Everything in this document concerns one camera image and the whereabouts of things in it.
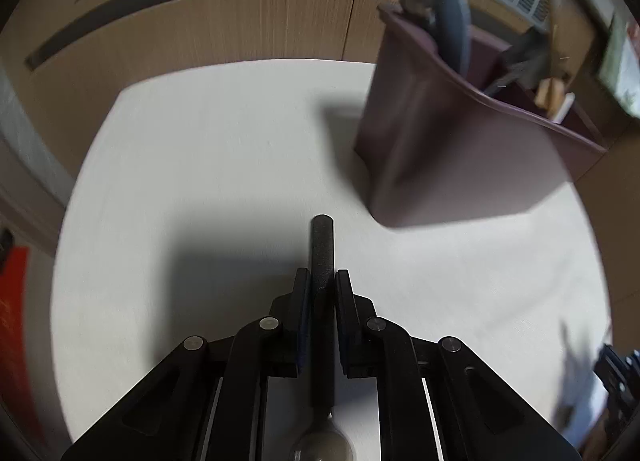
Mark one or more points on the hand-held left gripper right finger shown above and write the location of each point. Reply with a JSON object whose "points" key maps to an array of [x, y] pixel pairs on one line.
{"points": [[342, 326]]}

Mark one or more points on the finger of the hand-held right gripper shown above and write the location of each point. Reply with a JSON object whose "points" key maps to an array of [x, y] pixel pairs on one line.
{"points": [[619, 378]]}

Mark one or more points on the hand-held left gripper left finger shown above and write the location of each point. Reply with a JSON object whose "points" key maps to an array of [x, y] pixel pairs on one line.
{"points": [[301, 326]]}

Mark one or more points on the maroon utensil holder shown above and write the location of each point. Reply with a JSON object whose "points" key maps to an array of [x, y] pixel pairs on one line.
{"points": [[440, 156]]}

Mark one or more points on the red object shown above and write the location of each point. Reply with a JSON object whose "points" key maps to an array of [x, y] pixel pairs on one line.
{"points": [[15, 341]]}

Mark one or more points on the green checked cloth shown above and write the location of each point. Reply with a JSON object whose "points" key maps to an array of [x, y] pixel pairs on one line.
{"points": [[620, 66]]}

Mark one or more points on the light wooden utensil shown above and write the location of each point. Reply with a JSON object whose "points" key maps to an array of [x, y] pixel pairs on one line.
{"points": [[556, 66]]}

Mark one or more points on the blue grey spatula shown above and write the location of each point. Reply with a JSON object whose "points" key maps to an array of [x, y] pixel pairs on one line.
{"points": [[452, 26]]}

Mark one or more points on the dark metal utensil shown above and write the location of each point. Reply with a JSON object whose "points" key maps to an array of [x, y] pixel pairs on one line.
{"points": [[525, 58]]}

